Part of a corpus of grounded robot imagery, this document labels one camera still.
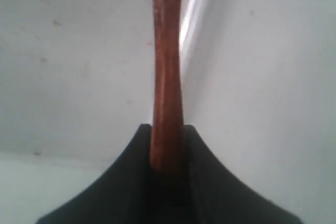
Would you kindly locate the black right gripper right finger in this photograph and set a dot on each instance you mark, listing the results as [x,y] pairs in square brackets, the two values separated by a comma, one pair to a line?
[195,187]

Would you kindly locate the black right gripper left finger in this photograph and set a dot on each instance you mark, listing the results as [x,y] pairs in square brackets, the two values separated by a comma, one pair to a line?
[118,195]

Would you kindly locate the brown wooden spoon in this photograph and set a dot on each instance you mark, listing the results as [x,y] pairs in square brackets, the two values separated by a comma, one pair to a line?
[165,77]

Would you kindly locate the white plastic tray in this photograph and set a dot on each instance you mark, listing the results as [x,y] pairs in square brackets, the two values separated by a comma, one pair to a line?
[258,84]

